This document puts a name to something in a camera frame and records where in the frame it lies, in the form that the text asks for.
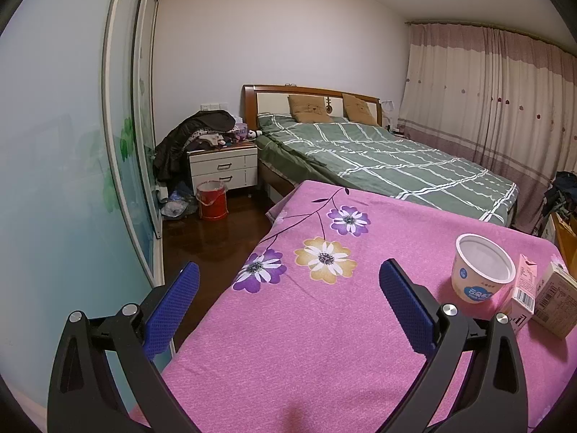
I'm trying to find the green beige cardboard box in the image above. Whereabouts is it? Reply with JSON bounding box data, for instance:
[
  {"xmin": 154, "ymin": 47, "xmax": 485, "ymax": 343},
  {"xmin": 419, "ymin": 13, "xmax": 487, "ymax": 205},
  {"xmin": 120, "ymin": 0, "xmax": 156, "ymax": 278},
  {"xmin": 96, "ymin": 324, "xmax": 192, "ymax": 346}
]
[{"xmin": 532, "ymin": 261, "xmax": 577, "ymax": 339}]

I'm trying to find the white yogurt cup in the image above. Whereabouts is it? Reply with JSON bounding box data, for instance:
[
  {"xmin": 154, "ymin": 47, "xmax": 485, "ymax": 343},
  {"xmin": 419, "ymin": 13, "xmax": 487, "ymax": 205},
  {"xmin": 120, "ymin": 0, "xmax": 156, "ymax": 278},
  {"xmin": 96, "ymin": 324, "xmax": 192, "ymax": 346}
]
[{"xmin": 451, "ymin": 233, "xmax": 516, "ymax": 304}]

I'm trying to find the pink strawberry milk carton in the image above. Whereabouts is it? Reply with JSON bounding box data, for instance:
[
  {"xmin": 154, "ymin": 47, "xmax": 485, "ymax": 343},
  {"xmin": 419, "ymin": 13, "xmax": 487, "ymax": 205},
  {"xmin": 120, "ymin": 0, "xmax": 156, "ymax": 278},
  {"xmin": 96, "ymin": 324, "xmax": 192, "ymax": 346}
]
[{"xmin": 499, "ymin": 254, "xmax": 539, "ymax": 334}]

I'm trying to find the sliding wardrobe door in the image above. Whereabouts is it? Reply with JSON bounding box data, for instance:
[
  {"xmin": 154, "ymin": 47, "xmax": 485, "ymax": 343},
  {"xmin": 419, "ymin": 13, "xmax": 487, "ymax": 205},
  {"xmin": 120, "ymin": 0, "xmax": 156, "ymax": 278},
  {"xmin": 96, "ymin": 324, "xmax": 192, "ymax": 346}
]
[{"xmin": 0, "ymin": 0, "xmax": 166, "ymax": 384}]

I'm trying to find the pink floral table cloth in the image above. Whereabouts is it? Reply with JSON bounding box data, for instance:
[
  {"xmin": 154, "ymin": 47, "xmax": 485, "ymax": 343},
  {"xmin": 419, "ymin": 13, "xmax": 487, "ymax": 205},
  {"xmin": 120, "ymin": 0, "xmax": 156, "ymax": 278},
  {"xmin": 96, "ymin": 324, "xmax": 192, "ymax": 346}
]
[{"xmin": 162, "ymin": 181, "xmax": 560, "ymax": 432}]

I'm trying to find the red bucket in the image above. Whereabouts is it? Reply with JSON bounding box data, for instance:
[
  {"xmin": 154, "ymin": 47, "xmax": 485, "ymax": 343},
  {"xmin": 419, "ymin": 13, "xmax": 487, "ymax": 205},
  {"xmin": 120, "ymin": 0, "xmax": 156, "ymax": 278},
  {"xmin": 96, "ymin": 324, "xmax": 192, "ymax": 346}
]
[{"xmin": 195, "ymin": 180, "xmax": 228, "ymax": 221}]

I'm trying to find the black clothes pile on nightstand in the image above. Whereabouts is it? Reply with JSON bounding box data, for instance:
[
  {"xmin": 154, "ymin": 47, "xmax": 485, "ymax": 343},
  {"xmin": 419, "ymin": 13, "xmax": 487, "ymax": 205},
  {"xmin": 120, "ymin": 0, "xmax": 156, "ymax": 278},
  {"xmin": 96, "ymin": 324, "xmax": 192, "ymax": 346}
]
[{"xmin": 153, "ymin": 110, "xmax": 236, "ymax": 192}]

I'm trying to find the wooden long cabinet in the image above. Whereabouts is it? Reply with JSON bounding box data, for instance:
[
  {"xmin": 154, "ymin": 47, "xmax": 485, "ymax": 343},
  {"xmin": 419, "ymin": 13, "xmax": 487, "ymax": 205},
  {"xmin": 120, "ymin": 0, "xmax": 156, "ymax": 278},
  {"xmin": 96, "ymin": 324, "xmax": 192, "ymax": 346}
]
[{"xmin": 541, "ymin": 212, "xmax": 576, "ymax": 269}]

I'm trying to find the green plaid bed cover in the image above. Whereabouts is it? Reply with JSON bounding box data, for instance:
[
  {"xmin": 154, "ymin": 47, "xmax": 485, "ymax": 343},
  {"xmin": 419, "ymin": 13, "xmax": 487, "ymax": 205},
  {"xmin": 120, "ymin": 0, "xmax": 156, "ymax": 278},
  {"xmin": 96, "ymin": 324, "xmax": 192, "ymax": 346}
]
[{"xmin": 256, "ymin": 113, "xmax": 518, "ymax": 227}]

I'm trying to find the white nightstand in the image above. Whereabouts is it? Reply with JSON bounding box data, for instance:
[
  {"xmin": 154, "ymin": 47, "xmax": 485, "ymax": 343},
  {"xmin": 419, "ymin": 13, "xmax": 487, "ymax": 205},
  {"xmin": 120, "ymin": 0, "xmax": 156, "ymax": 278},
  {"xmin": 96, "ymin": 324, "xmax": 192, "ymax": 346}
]
[{"xmin": 188, "ymin": 141, "xmax": 258, "ymax": 190}]

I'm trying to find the dark clothes pile on cabinet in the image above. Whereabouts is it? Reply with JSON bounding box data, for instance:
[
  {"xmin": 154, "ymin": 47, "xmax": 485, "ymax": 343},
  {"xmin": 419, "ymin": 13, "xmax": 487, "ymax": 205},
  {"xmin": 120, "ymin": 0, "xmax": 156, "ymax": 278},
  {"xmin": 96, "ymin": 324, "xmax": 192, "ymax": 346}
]
[{"xmin": 542, "ymin": 171, "xmax": 577, "ymax": 218}]

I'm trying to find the wooden bed with headboard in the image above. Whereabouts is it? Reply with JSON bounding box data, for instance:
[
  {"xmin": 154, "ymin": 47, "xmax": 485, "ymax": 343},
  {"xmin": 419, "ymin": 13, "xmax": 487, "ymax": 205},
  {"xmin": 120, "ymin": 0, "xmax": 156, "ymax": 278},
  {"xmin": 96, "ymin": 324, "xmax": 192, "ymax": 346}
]
[{"xmin": 242, "ymin": 84, "xmax": 518, "ymax": 227}]

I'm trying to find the brown right pillow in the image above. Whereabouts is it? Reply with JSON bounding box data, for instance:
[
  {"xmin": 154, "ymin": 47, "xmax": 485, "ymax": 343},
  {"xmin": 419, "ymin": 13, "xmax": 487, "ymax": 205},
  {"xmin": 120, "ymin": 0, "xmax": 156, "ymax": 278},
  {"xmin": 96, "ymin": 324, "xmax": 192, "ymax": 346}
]
[{"xmin": 342, "ymin": 93, "xmax": 379, "ymax": 126}]

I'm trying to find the brown pillow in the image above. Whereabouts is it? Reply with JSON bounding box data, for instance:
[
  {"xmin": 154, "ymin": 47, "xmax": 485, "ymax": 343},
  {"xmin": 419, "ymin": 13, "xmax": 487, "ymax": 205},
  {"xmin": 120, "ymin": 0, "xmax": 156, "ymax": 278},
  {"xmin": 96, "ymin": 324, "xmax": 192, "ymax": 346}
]
[
  {"xmin": 342, "ymin": 93, "xmax": 379, "ymax": 126},
  {"xmin": 287, "ymin": 95, "xmax": 332, "ymax": 123}
]

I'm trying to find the pink white curtain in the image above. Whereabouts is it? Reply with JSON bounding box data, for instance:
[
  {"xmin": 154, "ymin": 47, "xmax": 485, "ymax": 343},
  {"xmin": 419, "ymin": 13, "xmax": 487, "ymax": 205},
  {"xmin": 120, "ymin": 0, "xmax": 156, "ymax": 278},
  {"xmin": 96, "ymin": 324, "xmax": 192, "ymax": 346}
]
[{"xmin": 398, "ymin": 22, "xmax": 576, "ymax": 232}]

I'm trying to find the brown left pillow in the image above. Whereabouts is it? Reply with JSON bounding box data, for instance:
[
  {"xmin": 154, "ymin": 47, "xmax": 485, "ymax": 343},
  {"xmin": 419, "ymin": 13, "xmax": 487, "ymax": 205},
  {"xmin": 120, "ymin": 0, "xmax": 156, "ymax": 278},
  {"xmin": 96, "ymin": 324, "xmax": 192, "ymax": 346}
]
[{"xmin": 287, "ymin": 95, "xmax": 332, "ymax": 123}]

